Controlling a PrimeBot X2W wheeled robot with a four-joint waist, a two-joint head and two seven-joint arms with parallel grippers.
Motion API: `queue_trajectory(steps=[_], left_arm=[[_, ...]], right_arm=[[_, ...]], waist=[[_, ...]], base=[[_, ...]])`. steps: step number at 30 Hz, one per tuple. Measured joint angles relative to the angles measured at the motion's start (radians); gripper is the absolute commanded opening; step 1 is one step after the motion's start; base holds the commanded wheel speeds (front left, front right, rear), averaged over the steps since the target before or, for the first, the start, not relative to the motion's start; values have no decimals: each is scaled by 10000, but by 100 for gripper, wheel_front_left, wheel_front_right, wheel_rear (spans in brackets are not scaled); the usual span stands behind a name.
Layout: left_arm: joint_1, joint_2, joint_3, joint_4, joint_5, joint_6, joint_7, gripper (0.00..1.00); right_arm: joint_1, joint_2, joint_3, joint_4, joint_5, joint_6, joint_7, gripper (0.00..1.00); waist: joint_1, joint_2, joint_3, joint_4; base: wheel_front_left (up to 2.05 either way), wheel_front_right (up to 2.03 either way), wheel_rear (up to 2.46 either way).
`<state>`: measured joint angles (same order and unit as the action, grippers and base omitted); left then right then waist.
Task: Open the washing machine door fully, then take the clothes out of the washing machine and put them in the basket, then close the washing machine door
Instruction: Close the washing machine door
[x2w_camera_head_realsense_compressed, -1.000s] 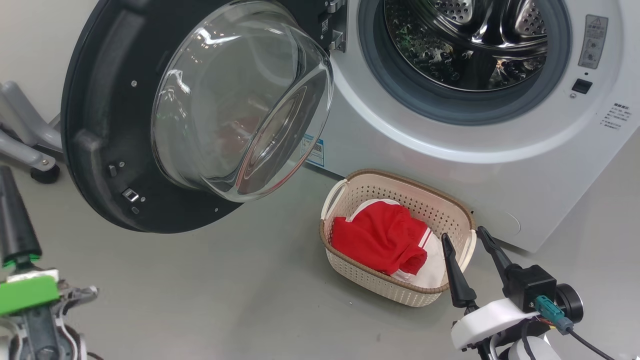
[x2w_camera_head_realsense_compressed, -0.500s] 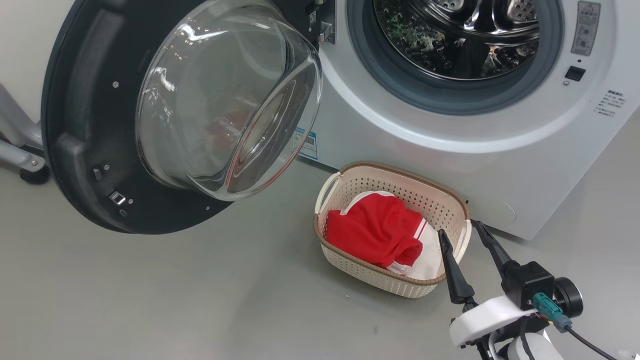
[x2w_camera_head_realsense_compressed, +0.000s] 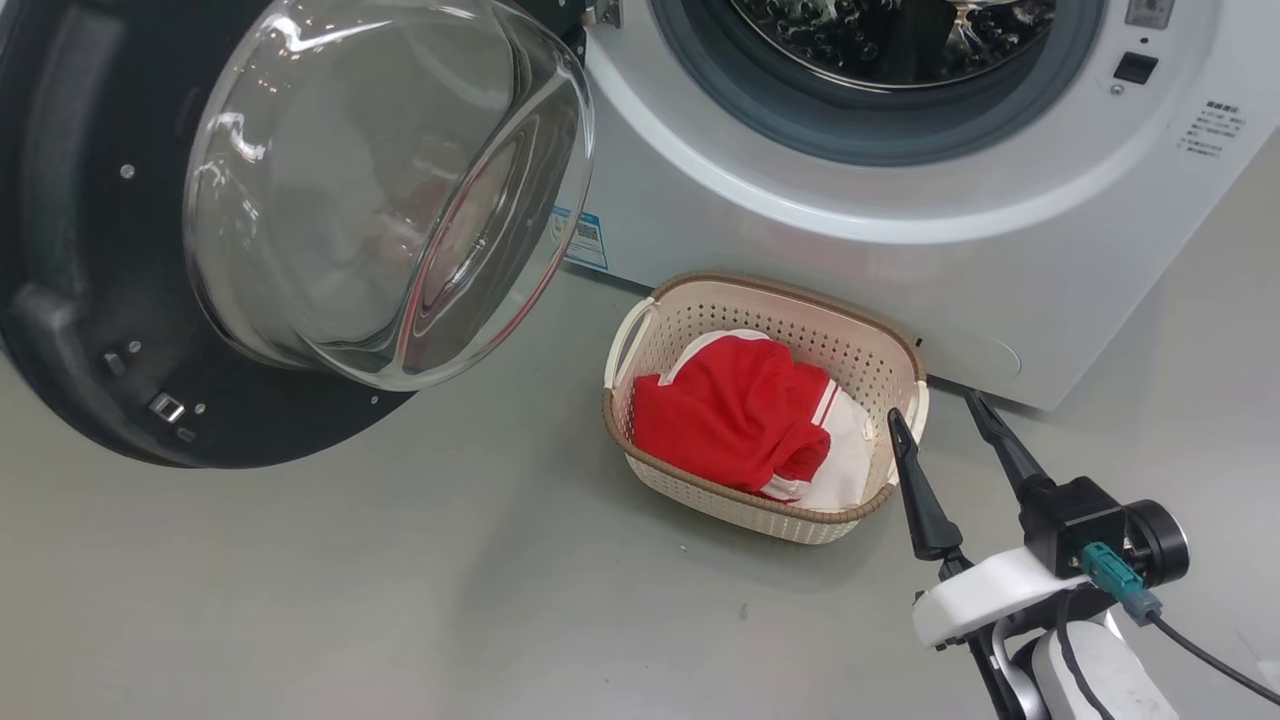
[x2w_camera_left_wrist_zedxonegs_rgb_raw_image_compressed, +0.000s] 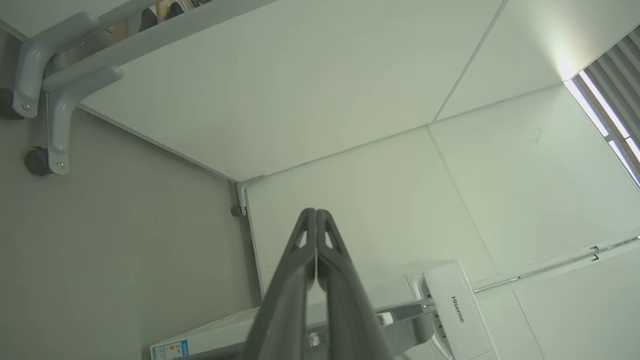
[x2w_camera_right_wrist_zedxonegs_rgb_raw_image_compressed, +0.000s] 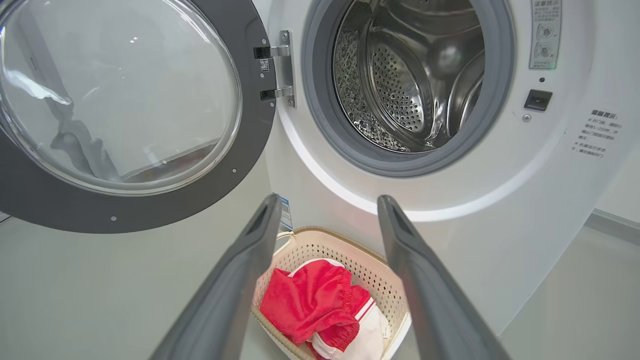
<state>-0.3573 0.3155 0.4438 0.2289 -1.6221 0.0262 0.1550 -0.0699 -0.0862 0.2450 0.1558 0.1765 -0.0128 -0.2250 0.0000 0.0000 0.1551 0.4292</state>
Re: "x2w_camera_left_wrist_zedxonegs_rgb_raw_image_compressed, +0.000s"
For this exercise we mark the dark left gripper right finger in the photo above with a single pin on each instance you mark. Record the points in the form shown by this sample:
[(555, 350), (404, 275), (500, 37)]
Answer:
[(350, 325)]

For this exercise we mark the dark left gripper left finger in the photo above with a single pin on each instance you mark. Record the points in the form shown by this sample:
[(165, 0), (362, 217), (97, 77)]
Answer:
[(285, 320)]

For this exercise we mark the white washing machine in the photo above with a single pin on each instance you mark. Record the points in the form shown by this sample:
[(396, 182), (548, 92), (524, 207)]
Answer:
[(220, 332)]

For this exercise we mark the blue energy label sticker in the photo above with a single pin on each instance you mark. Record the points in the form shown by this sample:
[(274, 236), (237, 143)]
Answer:
[(170, 350)]

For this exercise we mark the black caster wheel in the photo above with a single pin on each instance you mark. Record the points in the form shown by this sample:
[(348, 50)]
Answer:
[(236, 211), (36, 162)]

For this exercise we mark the grey metal partition foot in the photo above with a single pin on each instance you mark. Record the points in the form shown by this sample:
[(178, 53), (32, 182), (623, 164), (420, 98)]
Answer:
[(245, 192), (60, 125)]

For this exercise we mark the white partition panel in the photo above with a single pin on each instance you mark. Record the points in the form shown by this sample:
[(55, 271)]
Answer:
[(300, 90), (500, 200)]

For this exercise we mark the louvred ceiling light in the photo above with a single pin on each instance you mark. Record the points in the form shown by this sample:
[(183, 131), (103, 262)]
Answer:
[(615, 90)]

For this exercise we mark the grey table leg brackets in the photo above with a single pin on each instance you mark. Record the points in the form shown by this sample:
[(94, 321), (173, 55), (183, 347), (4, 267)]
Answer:
[(30, 65)]

